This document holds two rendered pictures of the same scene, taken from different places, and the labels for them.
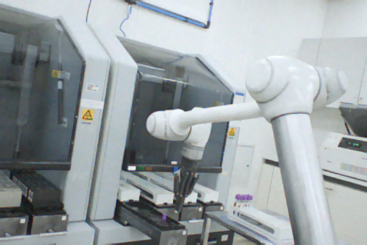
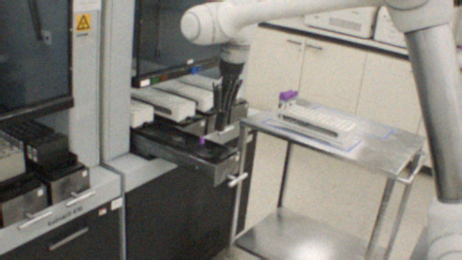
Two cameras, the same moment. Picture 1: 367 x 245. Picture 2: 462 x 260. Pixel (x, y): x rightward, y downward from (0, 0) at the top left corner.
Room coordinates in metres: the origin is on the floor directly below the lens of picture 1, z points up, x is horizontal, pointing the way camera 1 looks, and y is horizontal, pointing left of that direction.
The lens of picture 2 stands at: (0.31, 0.39, 1.40)
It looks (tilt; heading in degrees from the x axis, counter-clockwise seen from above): 22 degrees down; 340
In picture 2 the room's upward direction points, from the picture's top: 6 degrees clockwise
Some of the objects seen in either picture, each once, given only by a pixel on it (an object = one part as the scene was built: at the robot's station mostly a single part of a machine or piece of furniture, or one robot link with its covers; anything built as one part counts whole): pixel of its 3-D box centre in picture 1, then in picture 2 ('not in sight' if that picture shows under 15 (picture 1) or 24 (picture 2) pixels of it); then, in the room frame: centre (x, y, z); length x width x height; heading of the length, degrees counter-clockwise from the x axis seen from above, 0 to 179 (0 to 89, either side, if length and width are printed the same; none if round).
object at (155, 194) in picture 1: (148, 191); (156, 103); (1.93, 0.10, 0.83); 0.30 x 0.10 x 0.06; 39
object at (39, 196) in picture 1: (46, 197); (50, 150); (1.50, 0.47, 0.85); 0.12 x 0.02 x 0.06; 129
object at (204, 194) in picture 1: (193, 190); (204, 88); (2.12, -0.13, 0.83); 0.30 x 0.10 x 0.06; 39
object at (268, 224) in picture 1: (259, 222); (312, 124); (1.66, -0.41, 0.85); 0.30 x 0.10 x 0.06; 37
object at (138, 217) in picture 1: (132, 210); (150, 136); (1.75, 0.15, 0.78); 0.73 x 0.14 x 0.09; 39
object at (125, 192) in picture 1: (115, 188); (115, 107); (1.89, 0.27, 0.83); 0.30 x 0.10 x 0.06; 39
